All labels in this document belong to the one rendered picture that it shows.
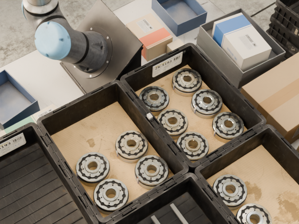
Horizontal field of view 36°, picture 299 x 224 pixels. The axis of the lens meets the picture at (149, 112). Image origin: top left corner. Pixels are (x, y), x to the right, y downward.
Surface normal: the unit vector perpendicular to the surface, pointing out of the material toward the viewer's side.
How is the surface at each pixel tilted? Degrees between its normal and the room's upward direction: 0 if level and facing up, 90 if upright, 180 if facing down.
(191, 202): 0
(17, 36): 0
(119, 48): 43
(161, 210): 0
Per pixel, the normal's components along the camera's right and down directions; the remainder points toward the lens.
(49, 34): -0.46, 0.01
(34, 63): 0.03, -0.56
